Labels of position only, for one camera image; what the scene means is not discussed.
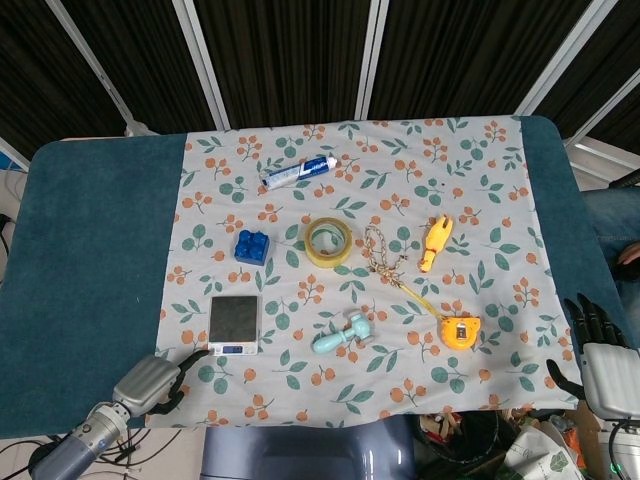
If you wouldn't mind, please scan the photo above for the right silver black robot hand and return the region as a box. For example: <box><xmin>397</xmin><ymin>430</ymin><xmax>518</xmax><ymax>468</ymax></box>
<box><xmin>545</xmin><ymin>292</ymin><xmax>640</xmax><ymax>419</ymax></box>

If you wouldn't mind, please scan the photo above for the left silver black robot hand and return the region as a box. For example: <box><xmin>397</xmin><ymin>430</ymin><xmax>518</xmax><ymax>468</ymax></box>
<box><xmin>112</xmin><ymin>348</ymin><xmax>210</xmax><ymax>416</ymax></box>

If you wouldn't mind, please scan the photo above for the small digital scale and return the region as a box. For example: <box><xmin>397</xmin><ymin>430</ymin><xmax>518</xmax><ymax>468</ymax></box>
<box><xmin>207</xmin><ymin>294</ymin><xmax>263</xmax><ymax>357</ymax></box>

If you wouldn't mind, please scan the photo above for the blue toy building block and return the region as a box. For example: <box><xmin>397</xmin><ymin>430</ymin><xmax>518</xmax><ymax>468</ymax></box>
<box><xmin>232</xmin><ymin>229</ymin><xmax>272</xmax><ymax>267</ymax></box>

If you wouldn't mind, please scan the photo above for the brown cardboard piece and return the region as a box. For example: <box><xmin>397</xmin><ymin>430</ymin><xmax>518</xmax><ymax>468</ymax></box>
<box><xmin>569</xmin><ymin>399</ymin><xmax>609</xmax><ymax>480</ymax></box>

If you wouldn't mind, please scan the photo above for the white leaf print bag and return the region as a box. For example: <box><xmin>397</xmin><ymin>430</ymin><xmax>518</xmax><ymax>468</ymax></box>
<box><xmin>502</xmin><ymin>427</ymin><xmax>586</xmax><ymax>480</ymax></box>

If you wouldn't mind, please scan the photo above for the orange tape measure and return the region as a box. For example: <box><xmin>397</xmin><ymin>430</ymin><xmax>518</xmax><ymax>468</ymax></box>
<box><xmin>398</xmin><ymin>283</ymin><xmax>482</xmax><ymax>350</ymax></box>

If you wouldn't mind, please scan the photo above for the black waste bin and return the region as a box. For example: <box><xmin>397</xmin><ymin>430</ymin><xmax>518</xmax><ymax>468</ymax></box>
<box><xmin>417</xmin><ymin>412</ymin><xmax>516</xmax><ymax>476</ymax></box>

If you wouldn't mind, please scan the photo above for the blue jeans leg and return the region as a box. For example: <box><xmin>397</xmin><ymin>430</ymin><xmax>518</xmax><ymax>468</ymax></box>
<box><xmin>582</xmin><ymin>187</ymin><xmax>640</xmax><ymax>244</ymax></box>

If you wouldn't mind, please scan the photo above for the teal fabric table cover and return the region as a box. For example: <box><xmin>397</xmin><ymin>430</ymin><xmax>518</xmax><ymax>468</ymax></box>
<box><xmin>0</xmin><ymin>115</ymin><xmax>640</xmax><ymax>441</ymax></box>

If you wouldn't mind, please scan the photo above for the blue-grey robot torso base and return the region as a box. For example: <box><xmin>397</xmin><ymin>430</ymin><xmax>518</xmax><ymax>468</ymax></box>
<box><xmin>200</xmin><ymin>415</ymin><xmax>419</xmax><ymax>480</ymax></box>

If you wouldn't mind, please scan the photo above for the yellow adhesive tape roll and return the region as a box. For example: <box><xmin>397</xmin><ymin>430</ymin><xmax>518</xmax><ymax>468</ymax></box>
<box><xmin>303</xmin><ymin>216</ymin><xmax>354</xmax><ymax>269</ymax></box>

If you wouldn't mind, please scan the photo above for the yellow rubber chicken toy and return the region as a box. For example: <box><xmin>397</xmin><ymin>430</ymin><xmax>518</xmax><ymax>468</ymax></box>
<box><xmin>418</xmin><ymin>213</ymin><xmax>455</xmax><ymax>274</ymax></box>

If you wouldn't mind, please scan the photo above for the teal roller massager toy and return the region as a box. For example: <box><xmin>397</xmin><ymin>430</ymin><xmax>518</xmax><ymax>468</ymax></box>
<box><xmin>312</xmin><ymin>310</ymin><xmax>374</xmax><ymax>354</ymax></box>

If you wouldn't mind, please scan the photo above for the blue white toothpaste tube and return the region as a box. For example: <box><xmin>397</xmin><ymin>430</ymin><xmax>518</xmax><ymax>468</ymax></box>
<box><xmin>258</xmin><ymin>154</ymin><xmax>339</xmax><ymax>191</ymax></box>

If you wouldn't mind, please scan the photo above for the floral printed white tablecloth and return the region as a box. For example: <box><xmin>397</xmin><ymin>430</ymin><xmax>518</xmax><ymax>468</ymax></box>
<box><xmin>143</xmin><ymin>115</ymin><xmax>581</xmax><ymax>430</ymax></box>

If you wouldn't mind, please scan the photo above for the black floor cable bundle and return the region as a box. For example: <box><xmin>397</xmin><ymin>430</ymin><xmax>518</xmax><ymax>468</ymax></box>
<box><xmin>24</xmin><ymin>427</ymin><xmax>181</xmax><ymax>480</ymax></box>

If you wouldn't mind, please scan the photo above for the braided beige rope loop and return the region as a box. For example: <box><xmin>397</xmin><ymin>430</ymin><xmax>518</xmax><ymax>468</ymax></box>
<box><xmin>363</xmin><ymin>224</ymin><xmax>407</xmax><ymax>291</ymax></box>

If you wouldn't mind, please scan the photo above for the white partition frame bar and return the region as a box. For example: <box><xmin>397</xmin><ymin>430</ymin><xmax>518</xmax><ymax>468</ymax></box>
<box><xmin>47</xmin><ymin>0</ymin><xmax>151</xmax><ymax>137</ymax></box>
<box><xmin>352</xmin><ymin>0</ymin><xmax>391</xmax><ymax>121</ymax></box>
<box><xmin>562</xmin><ymin>69</ymin><xmax>640</xmax><ymax>149</ymax></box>
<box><xmin>172</xmin><ymin>0</ymin><xmax>231</xmax><ymax>130</ymax></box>
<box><xmin>514</xmin><ymin>0</ymin><xmax>619</xmax><ymax>117</ymax></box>

